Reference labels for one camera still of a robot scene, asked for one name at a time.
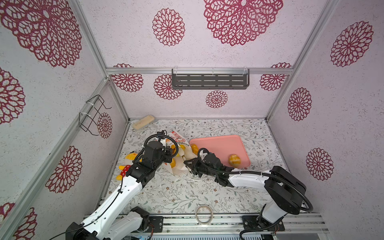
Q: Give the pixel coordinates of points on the grey slotted wall shelf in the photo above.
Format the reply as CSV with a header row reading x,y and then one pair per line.
x,y
213,81

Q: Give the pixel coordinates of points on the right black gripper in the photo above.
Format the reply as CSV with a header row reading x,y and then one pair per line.
x,y
193,166

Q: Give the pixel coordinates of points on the long fake bread piece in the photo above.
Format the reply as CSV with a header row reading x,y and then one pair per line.
x,y
195,149

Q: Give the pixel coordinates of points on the yellow red plush toy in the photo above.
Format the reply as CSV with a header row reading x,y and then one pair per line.
x,y
129,160

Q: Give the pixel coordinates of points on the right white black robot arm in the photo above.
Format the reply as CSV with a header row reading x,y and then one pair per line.
x,y
286,191

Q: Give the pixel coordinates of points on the white paper gift bag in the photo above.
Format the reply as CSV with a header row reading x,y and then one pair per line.
x,y
185,153

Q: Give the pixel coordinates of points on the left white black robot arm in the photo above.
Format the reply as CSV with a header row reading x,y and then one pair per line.
x,y
102,223

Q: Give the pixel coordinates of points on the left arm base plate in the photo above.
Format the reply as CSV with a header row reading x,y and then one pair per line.
x,y
151,224

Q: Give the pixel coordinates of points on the pink plastic tray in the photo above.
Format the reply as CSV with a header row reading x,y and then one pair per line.
x,y
223,147

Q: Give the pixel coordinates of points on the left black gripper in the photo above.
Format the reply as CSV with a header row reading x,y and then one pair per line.
x,y
168,152

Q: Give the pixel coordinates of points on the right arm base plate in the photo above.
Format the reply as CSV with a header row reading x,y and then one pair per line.
x,y
254,222

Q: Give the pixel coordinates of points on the black wire wall rack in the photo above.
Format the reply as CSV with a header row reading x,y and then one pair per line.
x,y
96,121

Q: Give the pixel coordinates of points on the clear tape roll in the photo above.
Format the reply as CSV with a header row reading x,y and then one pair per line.
x,y
204,215

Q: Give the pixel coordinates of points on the round fake bread roll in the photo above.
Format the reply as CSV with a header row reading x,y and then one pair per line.
x,y
235,161

